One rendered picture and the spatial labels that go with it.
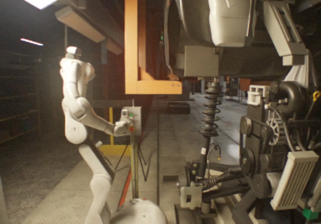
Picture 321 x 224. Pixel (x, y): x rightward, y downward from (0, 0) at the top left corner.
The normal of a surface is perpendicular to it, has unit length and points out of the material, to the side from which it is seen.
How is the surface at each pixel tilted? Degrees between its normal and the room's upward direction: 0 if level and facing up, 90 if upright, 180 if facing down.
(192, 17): 90
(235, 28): 90
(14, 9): 90
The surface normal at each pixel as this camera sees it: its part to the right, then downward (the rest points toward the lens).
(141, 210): 0.05, -0.17
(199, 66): 0.01, 0.12
